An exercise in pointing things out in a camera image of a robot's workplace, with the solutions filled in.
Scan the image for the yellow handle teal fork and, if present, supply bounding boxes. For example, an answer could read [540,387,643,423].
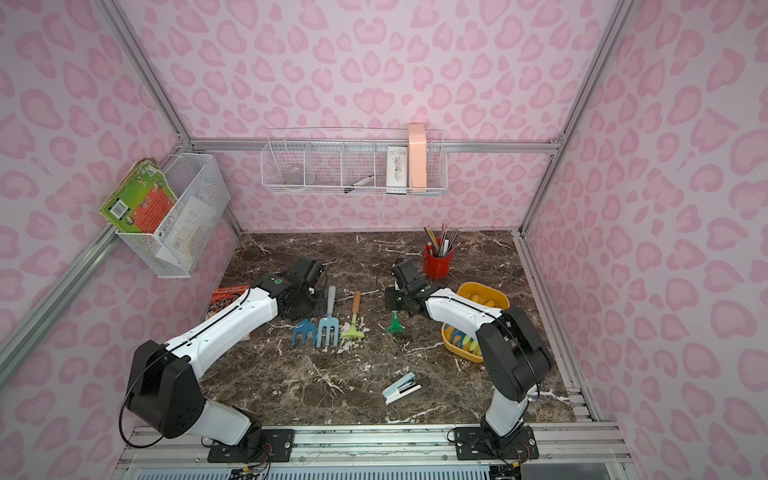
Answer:
[291,319,317,348]

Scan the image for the white handle lightblue fork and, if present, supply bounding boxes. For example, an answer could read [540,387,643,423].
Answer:
[315,285,340,348]

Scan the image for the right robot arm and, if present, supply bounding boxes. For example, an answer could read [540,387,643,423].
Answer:
[385,259,555,438]

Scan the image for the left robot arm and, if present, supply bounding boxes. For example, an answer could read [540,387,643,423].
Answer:
[118,257,325,448]

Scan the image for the yellow storage box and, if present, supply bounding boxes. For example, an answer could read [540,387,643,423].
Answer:
[441,282,510,363]

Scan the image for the white patterned card box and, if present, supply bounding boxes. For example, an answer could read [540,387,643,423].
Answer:
[386,146,409,194]

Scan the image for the pink box on shelf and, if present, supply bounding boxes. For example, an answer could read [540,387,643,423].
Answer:
[408,123,427,192]

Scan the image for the red pencil cup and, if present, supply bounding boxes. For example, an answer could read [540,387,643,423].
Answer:
[423,241,454,279]

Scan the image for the pencils in cup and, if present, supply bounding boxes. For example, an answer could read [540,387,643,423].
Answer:
[423,223,460,258]

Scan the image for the red comic book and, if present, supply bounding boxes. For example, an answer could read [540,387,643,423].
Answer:
[203,285,250,321]

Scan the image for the white blue stapler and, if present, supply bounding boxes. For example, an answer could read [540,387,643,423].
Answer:
[382,372,421,405]

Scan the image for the grey round object on shelf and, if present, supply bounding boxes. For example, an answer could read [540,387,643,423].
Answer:
[283,165,305,186]

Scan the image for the black white marker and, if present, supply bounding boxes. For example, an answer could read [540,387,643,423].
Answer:
[344,175,375,194]

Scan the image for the white paper in basket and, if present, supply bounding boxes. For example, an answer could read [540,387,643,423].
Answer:
[156,198,215,271]

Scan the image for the white mesh side basket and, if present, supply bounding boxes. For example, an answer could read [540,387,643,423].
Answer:
[117,153,230,278]

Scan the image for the green red book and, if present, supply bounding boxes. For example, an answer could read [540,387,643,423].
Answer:
[100,158,177,234]

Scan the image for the yellow handle blue fork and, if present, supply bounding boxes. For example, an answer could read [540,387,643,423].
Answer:
[445,327,474,350]

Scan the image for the wood handle lime fork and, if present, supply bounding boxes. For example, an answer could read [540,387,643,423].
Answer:
[462,337,482,357]

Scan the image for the white wire wall shelf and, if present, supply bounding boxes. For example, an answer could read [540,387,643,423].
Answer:
[260,127,448,197]

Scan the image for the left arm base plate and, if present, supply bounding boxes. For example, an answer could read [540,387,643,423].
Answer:
[207,427,296,464]

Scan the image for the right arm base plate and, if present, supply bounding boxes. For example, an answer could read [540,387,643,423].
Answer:
[446,425,540,463]

